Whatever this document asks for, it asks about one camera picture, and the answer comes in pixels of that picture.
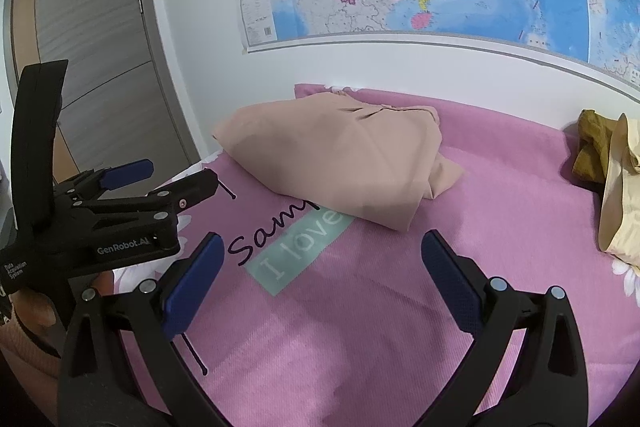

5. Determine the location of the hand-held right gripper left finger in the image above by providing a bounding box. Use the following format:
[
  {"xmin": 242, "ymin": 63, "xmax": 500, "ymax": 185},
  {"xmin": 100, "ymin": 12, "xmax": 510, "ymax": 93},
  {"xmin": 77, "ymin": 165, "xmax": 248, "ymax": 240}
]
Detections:
[{"xmin": 56, "ymin": 232, "xmax": 226, "ymax": 427}]

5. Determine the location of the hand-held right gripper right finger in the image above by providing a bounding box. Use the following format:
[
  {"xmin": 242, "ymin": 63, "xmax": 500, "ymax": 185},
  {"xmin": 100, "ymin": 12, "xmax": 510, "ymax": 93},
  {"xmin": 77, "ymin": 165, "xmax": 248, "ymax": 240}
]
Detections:
[{"xmin": 421, "ymin": 229, "xmax": 588, "ymax": 427}]

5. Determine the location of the pink printed blanket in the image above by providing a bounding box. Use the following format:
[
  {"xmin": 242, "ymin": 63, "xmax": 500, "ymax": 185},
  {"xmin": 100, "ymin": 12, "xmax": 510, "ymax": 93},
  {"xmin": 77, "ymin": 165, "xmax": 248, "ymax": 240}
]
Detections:
[{"xmin": 112, "ymin": 83, "xmax": 640, "ymax": 427}]

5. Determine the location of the person's left hand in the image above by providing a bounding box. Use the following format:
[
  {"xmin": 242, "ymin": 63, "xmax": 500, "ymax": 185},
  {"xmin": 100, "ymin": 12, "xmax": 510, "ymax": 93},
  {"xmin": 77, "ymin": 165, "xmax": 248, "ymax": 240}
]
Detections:
[{"xmin": 10, "ymin": 269, "xmax": 114, "ymax": 333}]

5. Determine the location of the beige jacket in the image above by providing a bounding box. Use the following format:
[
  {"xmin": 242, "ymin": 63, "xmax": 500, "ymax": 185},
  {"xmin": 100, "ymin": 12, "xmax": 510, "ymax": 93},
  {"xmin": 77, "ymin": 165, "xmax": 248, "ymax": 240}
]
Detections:
[{"xmin": 212, "ymin": 93, "xmax": 466, "ymax": 234}]

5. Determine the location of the grey wooden wardrobe door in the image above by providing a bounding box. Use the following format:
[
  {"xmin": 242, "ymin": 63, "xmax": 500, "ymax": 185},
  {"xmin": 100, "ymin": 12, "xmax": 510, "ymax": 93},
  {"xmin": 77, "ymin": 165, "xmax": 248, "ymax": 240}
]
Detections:
[{"xmin": 10, "ymin": 0, "xmax": 211, "ymax": 180}]

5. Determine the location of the person's left forearm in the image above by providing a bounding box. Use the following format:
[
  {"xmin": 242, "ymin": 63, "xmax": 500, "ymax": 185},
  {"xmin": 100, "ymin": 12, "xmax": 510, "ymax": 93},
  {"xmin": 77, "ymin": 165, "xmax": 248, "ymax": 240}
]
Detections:
[{"xmin": 0, "ymin": 312, "xmax": 63, "ymax": 390}]

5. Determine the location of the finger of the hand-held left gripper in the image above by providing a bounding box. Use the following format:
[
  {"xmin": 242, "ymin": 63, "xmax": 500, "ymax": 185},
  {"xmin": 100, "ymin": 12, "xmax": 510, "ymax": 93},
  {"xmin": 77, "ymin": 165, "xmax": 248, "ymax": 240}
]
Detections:
[
  {"xmin": 52, "ymin": 158, "xmax": 155, "ymax": 204},
  {"xmin": 75, "ymin": 168, "xmax": 219, "ymax": 224}
]

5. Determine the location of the cream cloth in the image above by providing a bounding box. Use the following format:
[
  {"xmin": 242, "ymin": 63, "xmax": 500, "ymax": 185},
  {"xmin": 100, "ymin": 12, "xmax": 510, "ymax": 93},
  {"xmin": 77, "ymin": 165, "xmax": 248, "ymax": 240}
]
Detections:
[{"xmin": 597, "ymin": 113, "xmax": 640, "ymax": 268}]

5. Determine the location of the mustard cloth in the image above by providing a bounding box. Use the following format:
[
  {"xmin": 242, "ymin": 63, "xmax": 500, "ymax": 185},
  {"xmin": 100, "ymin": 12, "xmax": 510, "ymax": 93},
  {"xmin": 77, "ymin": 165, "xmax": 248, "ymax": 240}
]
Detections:
[{"xmin": 571, "ymin": 108, "xmax": 619, "ymax": 184}]

